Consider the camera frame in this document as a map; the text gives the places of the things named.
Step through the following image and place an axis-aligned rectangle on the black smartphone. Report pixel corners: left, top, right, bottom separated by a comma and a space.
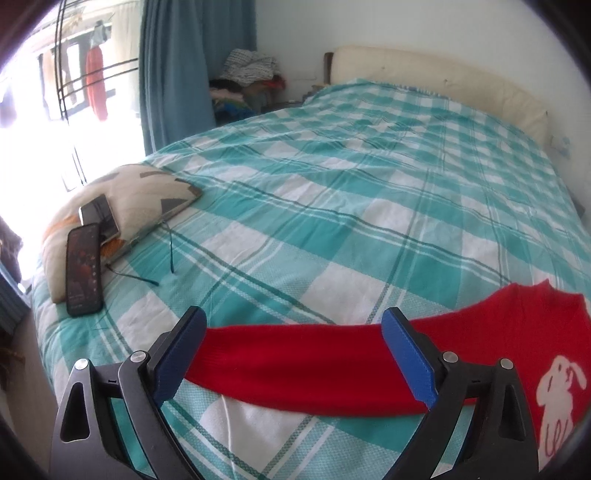
65, 223, 103, 317

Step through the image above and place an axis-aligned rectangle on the teal white plaid bedspread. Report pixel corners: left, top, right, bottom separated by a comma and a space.
29, 77, 591, 480

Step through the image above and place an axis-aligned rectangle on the pile of clothes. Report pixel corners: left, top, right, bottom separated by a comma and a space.
209, 49, 287, 126

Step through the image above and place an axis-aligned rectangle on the beige patterned cushion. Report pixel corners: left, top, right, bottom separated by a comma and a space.
42, 164, 202, 304

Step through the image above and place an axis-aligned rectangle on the black window grille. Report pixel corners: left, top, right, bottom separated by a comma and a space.
50, 1, 143, 122

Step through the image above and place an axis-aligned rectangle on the blue curtain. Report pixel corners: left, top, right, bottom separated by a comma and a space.
138, 0, 256, 154

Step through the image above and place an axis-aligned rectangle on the black charging cable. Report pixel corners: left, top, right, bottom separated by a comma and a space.
104, 220, 177, 288

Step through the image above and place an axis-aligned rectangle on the cream padded headboard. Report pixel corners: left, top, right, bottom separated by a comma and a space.
324, 45, 550, 146

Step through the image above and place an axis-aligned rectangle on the white wall socket panel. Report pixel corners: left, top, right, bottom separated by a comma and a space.
550, 136, 571, 158

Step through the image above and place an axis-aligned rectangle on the red sweater with white rabbit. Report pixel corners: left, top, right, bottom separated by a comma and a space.
186, 282, 590, 465

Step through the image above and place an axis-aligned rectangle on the red garment hanging outside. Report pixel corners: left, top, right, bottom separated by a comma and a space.
84, 46, 108, 121

